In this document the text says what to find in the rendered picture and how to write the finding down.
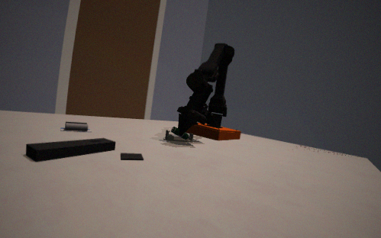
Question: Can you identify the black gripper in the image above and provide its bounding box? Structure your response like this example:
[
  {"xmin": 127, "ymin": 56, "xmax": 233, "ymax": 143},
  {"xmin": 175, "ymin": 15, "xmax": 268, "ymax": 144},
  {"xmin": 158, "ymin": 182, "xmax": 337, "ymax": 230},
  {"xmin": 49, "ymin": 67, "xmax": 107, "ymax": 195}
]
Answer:
[{"xmin": 177, "ymin": 94, "xmax": 207, "ymax": 136}]

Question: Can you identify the black rectangular bar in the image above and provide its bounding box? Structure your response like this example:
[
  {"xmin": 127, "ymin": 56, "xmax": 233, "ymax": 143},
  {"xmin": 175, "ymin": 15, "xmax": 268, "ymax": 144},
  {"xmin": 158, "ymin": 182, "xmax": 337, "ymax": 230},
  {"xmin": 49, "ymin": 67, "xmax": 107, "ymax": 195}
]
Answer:
[{"xmin": 26, "ymin": 138, "xmax": 115, "ymax": 162}]

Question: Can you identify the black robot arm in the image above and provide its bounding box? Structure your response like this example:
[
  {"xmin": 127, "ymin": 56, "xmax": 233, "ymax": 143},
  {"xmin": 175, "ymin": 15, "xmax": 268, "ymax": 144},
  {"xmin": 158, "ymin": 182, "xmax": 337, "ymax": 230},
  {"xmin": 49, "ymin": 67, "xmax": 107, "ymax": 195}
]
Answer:
[{"xmin": 186, "ymin": 43, "xmax": 234, "ymax": 128}]

